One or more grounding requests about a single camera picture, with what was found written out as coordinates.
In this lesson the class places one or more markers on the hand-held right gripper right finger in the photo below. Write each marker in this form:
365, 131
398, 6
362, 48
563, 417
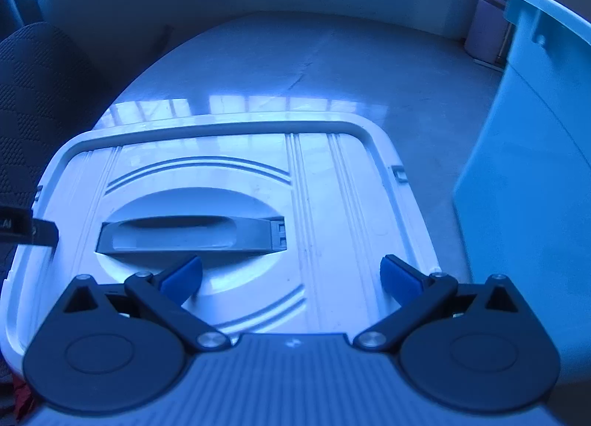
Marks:
400, 279

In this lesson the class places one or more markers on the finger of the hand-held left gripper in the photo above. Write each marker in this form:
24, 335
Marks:
45, 234

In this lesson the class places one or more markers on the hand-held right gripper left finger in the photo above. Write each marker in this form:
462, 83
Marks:
181, 279

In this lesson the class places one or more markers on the white storage box lid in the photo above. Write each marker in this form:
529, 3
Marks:
332, 204

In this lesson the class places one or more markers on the grey desktop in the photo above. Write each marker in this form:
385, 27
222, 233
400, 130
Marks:
323, 61

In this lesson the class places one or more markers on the dark fabric chair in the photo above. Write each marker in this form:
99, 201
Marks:
37, 107

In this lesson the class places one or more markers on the red cloth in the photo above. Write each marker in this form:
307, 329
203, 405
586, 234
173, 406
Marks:
23, 396

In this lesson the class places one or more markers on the white plastic storage box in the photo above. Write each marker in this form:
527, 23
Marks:
531, 176

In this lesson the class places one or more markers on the pink plastic bottle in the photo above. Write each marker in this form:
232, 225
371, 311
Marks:
482, 29

